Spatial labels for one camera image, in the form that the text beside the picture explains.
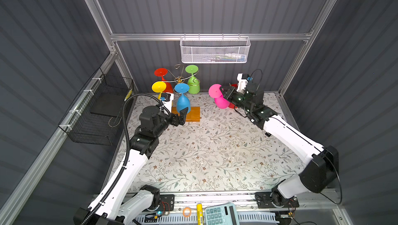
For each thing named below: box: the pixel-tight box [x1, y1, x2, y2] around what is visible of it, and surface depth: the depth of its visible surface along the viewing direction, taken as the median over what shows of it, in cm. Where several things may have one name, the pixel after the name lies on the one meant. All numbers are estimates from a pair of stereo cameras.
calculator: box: [204, 202, 240, 225], surface depth 70 cm
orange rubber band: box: [182, 206, 192, 218], surface depth 72 cm
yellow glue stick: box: [196, 202, 203, 225], surface depth 71 cm
